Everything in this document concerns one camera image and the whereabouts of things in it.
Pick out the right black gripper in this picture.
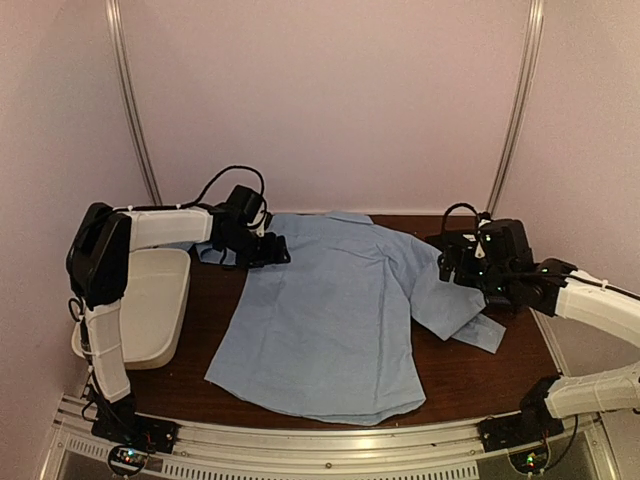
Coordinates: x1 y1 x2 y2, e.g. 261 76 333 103
438 246 514 301

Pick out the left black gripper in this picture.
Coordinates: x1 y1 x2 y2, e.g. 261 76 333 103
221 226 291 269

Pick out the light blue long sleeve shirt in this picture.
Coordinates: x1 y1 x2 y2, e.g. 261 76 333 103
205 212 505 426

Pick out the white plastic tub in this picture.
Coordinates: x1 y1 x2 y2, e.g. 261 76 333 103
85 248 191 370

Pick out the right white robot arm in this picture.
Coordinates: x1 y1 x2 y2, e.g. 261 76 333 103
433 213 639 442

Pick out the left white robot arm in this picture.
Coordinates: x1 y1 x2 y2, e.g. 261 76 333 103
66 185 291 403

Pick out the folded black shirt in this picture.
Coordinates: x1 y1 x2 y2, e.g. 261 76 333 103
425 230 478 255

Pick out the right circuit board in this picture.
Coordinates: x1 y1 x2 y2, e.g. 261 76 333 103
508 446 550 476

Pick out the circuit board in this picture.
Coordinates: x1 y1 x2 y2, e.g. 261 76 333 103
107 445 150 477
508 446 550 476

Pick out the left circuit board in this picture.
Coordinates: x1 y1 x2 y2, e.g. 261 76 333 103
107 445 150 477

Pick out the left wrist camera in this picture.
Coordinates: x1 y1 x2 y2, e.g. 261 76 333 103
248 207 273 237

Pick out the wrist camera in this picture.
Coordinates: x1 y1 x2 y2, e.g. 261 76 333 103
248 207 273 237
474 212 492 259

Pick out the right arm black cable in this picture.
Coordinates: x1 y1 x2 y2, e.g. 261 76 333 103
442 202 489 236

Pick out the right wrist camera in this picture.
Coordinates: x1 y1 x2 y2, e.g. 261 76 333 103
474 212 492 259

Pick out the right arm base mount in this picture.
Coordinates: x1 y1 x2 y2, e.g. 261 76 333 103
477 401 564 452

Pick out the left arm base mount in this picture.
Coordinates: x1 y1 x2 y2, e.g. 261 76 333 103
91 399 179 454

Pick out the right aluminium frame post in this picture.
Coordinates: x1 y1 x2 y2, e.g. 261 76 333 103
486 0 545 214

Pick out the aluminium frame post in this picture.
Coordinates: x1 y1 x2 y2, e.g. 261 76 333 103
104 0 162 205
486 0 545 214

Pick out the left aluminium frame post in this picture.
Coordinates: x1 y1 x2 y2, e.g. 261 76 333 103
104 0 162 205

